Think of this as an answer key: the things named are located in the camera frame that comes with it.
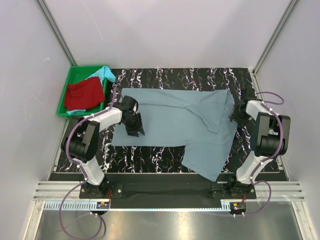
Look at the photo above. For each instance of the grey-blue polo shirt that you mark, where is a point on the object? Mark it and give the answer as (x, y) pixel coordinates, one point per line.
(197, 120)

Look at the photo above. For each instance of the light blue t shirt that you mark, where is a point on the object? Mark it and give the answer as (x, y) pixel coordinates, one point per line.
(105, 73)

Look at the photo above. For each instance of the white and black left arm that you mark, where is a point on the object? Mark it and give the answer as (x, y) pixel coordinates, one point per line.
(80, 141)

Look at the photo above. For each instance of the right aluminium corner post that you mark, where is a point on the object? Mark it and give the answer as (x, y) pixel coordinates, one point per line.
(276, 33)

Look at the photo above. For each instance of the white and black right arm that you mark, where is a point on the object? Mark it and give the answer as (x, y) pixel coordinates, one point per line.
(269, 140)

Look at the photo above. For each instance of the red t shirt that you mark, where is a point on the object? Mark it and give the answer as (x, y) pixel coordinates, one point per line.
(84, 95)

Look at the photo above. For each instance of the white slotted cable duct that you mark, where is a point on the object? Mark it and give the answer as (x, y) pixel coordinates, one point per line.
(91, 205)

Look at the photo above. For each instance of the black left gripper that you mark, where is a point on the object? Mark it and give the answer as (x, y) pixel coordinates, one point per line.
(137, 127)

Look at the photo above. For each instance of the left aluminium corner post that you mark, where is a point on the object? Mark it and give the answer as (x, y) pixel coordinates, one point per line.
(56, 31)

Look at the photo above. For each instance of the aluminium corner post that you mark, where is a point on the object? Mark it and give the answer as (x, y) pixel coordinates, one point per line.
(56, 31)
(276, 33)

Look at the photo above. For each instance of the right connector box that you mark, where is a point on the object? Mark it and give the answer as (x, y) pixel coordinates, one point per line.
(238, 206)

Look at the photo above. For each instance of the left connector box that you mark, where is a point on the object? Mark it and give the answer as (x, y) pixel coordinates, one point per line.
(103, 205)

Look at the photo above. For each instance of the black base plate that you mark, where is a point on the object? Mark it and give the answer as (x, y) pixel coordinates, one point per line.
(173, 189)

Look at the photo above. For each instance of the connector box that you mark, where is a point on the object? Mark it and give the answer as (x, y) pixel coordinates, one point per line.
(103, 205)
(238, 206)

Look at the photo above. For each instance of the green plastic tray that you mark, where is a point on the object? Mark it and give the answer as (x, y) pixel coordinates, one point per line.
(80, 92)

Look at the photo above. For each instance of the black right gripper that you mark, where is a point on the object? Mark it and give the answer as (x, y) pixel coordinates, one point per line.
(239, 121)

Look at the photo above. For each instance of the aluminium front rail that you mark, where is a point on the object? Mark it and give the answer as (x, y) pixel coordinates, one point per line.
(274, 211)

